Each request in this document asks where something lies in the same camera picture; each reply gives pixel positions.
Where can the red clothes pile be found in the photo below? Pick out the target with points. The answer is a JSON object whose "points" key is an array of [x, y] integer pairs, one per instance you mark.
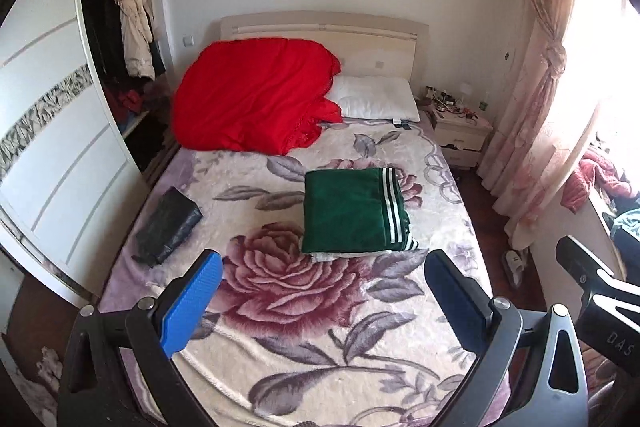
{"points": [[127, 104]]}

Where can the floral plush blanket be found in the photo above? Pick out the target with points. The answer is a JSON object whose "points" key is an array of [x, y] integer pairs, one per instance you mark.
{"points": [[300, 347]]}

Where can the white wardrobe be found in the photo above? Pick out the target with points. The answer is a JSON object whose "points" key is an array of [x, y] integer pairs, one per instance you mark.
{"points": [[55, 147]]}

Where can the beige hanging coat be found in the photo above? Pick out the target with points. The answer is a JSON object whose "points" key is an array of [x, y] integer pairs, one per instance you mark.
{"points": [[135, 22]]}

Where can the black hanging clothes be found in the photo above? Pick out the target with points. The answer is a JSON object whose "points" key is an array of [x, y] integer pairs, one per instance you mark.
{"points": [[102, 22]]}

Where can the pink floral curtain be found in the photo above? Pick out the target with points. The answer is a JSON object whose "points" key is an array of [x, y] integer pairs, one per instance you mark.
{"points": [[545, 82]]}

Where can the white nightstand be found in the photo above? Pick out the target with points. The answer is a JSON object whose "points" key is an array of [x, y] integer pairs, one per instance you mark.
{"points": [[462, 137]]}

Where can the white wall socket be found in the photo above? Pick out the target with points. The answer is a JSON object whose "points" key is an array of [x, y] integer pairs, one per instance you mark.
{"points": [[188, 41]]}

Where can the red quilt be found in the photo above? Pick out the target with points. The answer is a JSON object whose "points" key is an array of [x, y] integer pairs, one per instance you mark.
{"points": [[255, 97]]}

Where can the white pillow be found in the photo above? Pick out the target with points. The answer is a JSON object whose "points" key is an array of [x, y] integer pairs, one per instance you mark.
{"points": [[380, 99]]}

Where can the grey slipper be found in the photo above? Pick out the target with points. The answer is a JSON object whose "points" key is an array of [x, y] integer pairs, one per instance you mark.
{"points": [[515, 267]]}

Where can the beige headboard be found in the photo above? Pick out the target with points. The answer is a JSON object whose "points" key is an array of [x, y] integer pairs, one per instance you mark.
{"points": [[360, 39]]}

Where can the pink red garment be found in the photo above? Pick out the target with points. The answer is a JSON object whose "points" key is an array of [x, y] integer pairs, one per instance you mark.
{"points": [[595, 179]]}

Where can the teal blue garment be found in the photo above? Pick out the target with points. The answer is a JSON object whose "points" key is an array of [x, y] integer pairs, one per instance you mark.
{"points": [[627, 224]]}

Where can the green and cream varsity jacket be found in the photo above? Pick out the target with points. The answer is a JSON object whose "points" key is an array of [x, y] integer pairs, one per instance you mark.
{"points": [[350, 212]]}

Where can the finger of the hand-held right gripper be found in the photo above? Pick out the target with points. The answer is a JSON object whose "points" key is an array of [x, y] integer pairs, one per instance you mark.
{"points": [[582, 259]]}

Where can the black folded garment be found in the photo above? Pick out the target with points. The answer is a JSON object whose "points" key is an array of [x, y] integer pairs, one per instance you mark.
{"points": [[167, 227]]}

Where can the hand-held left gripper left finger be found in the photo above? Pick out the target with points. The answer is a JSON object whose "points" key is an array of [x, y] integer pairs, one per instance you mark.
{"points": [[192, 302]]}

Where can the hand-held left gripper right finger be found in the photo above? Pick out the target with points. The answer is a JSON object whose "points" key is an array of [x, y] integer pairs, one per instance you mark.
{"points": [[457, 302]]}

